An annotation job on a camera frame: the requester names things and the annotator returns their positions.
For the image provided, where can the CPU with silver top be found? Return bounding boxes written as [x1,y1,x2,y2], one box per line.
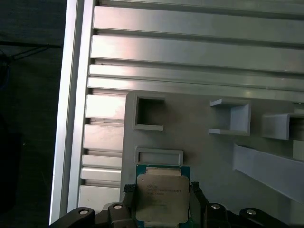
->
[134,163,192,225]

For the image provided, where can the grey parts rack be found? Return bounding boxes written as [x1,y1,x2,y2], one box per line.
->
[120,90,304,228]

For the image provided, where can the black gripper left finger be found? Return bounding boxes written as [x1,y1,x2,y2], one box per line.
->
[48,182,138,228]

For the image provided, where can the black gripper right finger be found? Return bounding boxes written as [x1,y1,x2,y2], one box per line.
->
[190,181,289,228]

